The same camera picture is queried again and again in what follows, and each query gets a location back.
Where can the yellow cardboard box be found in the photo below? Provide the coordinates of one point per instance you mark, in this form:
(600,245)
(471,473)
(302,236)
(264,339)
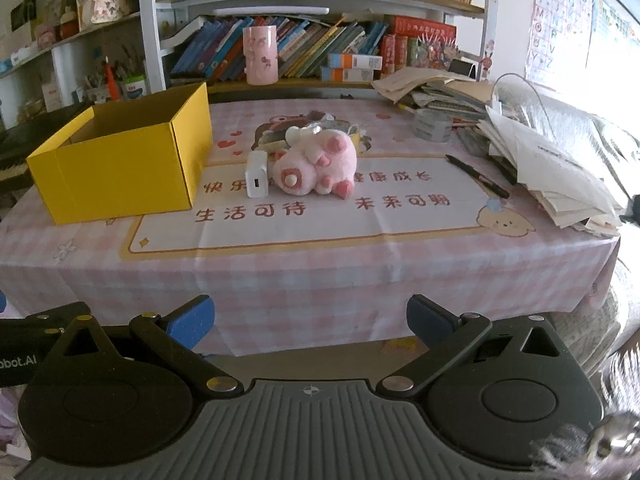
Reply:
(126,158)

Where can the orange blue box lower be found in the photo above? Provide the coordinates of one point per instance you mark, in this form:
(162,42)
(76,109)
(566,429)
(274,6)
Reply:
(330,74)

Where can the pink cartoon table mat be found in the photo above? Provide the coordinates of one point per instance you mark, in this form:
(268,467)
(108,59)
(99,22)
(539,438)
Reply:
(289,272)

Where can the black pen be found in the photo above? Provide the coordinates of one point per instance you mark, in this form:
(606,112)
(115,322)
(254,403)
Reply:
(472,172)

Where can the black piano keyboard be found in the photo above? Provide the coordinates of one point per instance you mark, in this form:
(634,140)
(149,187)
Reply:
(20,141)

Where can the alphabet wall poster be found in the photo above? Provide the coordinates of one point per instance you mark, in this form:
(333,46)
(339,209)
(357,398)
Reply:
(559,39)

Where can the pink patterned cylinder cup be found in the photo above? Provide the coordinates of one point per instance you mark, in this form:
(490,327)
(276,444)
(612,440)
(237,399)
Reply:
(260,49)

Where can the red book set box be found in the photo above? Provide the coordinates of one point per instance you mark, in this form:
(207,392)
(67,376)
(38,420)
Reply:
(422,28)

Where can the orange blue box upper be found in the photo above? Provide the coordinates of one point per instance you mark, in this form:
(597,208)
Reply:
(348,61)

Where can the pink plush pig toy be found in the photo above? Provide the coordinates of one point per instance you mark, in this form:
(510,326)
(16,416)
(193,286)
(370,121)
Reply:
(323,162)

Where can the pile of papers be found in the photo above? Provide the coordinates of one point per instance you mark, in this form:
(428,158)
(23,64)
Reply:
(578,167)

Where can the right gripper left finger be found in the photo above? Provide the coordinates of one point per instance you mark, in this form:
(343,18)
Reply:
(169,341)

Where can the white green cup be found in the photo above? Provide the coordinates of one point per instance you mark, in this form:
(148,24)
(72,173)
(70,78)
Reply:
(135,87)

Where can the orange blue box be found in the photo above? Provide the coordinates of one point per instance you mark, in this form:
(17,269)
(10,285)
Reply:
(330,74)
(348,61)

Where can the clear tape roll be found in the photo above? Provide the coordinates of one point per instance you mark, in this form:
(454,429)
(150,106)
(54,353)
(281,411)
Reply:
(432,125)

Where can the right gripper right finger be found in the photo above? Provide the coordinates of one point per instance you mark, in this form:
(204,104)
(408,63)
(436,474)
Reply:
(449,339)

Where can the white power adapter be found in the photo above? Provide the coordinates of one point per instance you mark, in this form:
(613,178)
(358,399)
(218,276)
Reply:
(256,174)

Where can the white bookshelf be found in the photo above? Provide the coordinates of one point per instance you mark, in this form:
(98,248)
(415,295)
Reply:
(181,12)

